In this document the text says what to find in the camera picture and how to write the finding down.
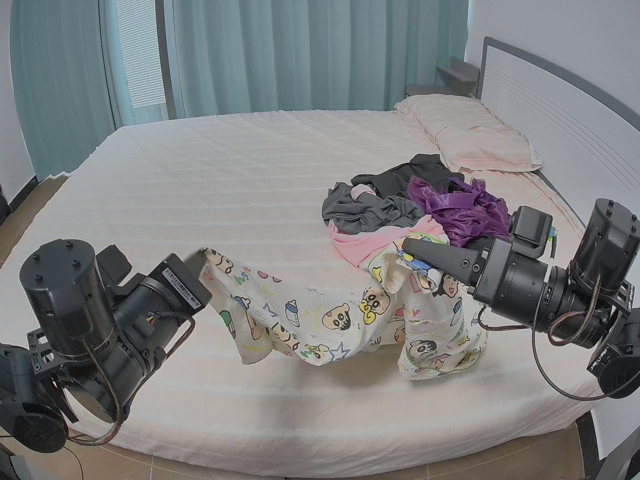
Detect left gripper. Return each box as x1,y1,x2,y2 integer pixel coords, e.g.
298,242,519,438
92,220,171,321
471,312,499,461
112,252,214,357

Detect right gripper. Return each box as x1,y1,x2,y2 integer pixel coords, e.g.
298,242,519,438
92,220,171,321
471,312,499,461
401,237,557,332

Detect white printed pyjama top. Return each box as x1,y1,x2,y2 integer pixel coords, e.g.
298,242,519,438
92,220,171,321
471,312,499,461
199,233,488,381

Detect pile of clothes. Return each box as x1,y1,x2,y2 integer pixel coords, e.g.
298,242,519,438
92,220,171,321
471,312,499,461
321,153,511,269

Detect bed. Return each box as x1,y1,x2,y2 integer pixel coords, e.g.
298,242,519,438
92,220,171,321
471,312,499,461
0,35,640,471

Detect pale pink pillow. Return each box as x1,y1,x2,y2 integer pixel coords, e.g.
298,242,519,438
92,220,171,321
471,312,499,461
392,94,544,174

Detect grey bedside table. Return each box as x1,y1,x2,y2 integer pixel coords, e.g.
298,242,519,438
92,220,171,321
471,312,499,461
405,57,481,100

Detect narrow blue-green curtain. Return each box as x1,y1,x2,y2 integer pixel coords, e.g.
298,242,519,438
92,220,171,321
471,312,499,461
10,0,121,179

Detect window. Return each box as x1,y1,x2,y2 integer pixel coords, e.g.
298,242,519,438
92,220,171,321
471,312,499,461
97,0,181,131

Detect wide blue-green curtain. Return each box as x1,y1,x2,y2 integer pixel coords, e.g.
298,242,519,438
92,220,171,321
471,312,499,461
170,0,471,119

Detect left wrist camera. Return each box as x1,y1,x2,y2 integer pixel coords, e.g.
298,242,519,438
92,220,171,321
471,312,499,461
95,244,135,291

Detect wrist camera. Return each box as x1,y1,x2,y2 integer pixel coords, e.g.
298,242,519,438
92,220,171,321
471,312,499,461
507,206,554,260
95,244,135,291

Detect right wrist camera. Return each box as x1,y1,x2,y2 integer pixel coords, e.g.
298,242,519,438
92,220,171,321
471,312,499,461
507,206,554,260

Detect black cable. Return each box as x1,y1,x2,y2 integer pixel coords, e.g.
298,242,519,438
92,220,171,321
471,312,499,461
531,318,608,402

